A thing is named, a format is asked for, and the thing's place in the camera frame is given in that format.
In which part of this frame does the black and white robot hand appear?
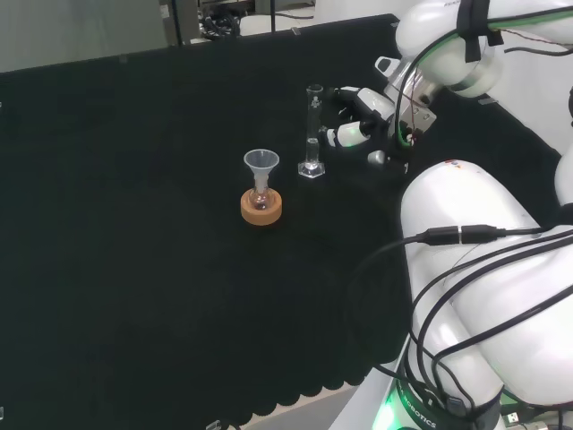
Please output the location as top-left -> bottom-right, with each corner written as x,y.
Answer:
320,84 -> 438,174

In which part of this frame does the clear glass graduated cylinder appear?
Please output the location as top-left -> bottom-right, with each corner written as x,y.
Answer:
297,83 -> 326,180

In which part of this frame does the clear plastic funnel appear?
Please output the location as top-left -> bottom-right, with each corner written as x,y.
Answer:
244,150 -> 281,190

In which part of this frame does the small round-bottom glass flask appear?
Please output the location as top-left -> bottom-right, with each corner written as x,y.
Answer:
250,176 -> 272,211

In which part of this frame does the black cloth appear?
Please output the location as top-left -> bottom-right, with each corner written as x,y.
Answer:
0,13 -> 563,426

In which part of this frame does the black cable with connector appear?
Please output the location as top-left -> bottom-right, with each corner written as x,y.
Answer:
346,223 -> 573,359

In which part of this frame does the cork ring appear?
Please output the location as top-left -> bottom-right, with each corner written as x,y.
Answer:
240,187 -> 284,228

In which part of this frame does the black cable tangle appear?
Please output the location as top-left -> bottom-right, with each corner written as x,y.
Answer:
199,8 -> 244,39

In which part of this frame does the green cable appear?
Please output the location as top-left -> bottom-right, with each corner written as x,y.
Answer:
388,15 -> 573,149

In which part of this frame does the grey metal post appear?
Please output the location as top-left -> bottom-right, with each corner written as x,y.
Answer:
158,0 -> 201,47

